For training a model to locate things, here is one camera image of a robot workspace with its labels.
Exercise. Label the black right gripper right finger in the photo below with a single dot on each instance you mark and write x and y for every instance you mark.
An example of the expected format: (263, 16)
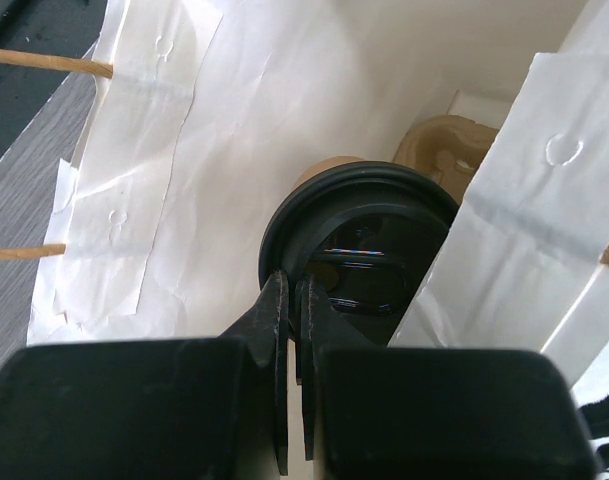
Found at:
(372, 412)

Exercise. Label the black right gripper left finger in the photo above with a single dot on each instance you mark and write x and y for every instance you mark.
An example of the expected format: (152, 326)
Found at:
(200, 408)

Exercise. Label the single black cup lid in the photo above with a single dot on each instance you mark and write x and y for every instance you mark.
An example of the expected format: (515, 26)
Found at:
(368, 232)

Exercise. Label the single brown paper cup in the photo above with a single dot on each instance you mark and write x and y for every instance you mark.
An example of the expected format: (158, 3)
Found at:
(323, 166)

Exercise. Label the cardboard cup carrier tray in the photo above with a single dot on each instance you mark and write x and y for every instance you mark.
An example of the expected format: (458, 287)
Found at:
(448, 149)

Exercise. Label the cream paper bag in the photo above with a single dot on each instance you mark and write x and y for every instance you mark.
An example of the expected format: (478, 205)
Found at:
(216, 107)

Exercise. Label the zebra print cushion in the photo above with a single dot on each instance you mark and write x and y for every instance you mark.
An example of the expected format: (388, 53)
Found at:
(601, 430)

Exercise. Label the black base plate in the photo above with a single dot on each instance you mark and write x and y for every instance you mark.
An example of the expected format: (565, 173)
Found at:
(40, 43)

